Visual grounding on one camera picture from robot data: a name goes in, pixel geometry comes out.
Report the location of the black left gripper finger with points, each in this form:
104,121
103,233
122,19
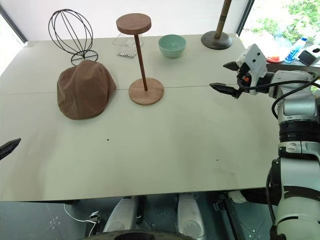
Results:
7,148

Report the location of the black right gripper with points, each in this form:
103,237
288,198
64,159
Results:
243,78

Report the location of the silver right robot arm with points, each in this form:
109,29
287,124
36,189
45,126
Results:
296,106

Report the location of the wooden hat stand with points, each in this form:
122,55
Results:
141,67

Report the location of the dark round base wooden pole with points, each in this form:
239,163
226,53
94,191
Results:
216,40

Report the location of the red shallow dish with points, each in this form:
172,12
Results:
274,59

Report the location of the grey side shelf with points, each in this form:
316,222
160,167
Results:
287,67

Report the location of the pale green bowl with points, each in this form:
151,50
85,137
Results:
172,46

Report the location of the clear water bottle blue label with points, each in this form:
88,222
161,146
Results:
296,50

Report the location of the black and white device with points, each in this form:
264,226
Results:
310,56

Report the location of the brown flat cap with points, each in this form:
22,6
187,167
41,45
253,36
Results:
83,91

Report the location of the small black connector plug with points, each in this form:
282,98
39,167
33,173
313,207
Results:
94,217

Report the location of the grey rounded robot foot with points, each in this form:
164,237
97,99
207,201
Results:
188,215
120,216

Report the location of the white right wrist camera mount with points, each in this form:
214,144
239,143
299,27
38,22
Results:
254,62

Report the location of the black window frame bar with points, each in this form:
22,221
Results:
246,17
12,21

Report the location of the black table support bracket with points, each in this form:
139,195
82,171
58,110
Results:
231,217

